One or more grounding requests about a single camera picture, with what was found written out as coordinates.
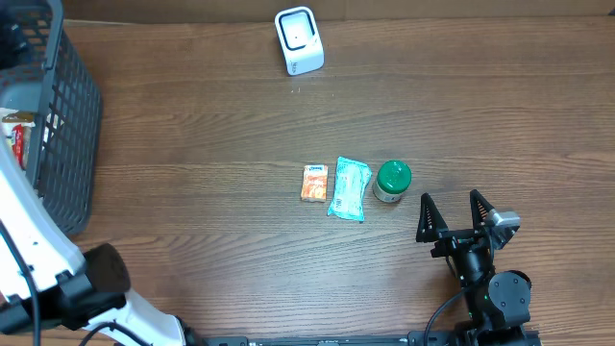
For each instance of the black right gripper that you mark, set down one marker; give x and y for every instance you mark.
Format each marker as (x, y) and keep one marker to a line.
(452, 240)

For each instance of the beige snack pouch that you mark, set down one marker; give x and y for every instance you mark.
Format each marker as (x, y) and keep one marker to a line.
(15, 117)

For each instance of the green lid jar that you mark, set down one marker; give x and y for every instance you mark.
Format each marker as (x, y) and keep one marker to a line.
(392, 181)

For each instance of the red snack stick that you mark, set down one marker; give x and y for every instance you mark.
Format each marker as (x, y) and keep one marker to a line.
(18, 144)

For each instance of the teal wet wipes pack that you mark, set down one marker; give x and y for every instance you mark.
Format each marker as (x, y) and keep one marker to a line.
(351, 179)

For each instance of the orange tissue pack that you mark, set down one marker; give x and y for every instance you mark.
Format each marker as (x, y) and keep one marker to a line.
(315, 183)

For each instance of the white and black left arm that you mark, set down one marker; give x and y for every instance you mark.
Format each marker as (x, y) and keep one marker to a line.
(48, 281)

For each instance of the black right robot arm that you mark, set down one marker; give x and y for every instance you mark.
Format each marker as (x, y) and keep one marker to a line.
(497, 303)

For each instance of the white barcode scanner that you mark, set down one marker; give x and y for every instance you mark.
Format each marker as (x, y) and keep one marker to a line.
(300, 40)

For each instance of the grey plastic mesh basket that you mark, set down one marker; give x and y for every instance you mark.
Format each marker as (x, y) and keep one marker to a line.
(56, 86)

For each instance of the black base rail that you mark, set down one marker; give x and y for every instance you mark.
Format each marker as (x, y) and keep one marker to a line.
(411, 339)

